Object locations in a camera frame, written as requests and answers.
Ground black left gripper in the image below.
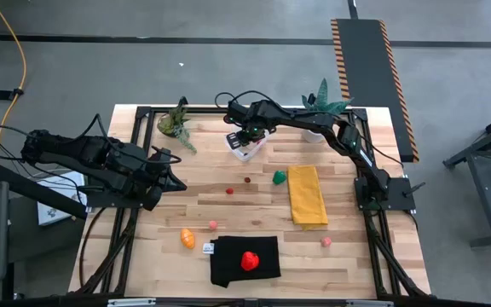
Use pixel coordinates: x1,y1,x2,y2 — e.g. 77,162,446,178
130,148,188,212

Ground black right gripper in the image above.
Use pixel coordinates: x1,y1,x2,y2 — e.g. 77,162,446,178
226,117,272,150

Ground orange toy fruit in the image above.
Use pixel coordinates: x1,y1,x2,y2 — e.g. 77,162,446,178
180,228,197,251

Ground clear plastic tupperware container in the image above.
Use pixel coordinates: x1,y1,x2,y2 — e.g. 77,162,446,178
223,113,274,163

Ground trailing succulent in dark pot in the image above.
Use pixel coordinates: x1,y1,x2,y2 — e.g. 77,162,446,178
156,96,198,154

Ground yellow folded cloth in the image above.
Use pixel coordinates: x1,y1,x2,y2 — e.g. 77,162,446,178
286,165,329,231

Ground snake plant in white pot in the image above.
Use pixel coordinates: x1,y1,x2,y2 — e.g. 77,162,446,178
300,78,353,144

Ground white printed booklet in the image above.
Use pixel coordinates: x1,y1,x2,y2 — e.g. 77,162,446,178
36,170,88,226

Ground black folded cloth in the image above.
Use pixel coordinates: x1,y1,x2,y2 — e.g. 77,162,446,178
202,235,282,289

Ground red toy bell pepper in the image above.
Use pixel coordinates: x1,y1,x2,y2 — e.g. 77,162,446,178
240,250,261,272

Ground black slanted beam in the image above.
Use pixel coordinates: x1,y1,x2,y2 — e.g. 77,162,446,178
0,164,88,221

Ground black hazard-striped floor mat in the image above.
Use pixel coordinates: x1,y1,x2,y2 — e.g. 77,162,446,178
329,18,420,163

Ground grey metal table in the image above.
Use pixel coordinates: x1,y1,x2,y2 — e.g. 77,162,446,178
442,106,491,248

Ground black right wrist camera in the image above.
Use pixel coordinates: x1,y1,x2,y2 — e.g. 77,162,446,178
227,101,251,124

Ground black aluminium table frame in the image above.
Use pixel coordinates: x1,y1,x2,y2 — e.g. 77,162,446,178
68,104,432,299

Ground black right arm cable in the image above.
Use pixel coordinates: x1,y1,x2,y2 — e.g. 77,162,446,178
214,90,272,110

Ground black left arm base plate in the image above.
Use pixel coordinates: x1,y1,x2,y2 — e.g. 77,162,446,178
85,170,148,209

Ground dark brown cable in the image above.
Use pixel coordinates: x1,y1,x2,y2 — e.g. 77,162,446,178
78,206,108,289

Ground silver aluminium bracket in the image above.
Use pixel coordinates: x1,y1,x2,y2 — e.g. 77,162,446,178
107,298,157,307
346,299,394,307

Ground black floor cable clamp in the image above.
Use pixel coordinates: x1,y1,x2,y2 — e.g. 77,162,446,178
0,87,25,101

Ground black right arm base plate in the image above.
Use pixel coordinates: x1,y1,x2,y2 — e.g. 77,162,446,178
354,177,426,211

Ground yellow cable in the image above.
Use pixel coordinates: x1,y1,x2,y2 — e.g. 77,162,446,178
0,0,28,163

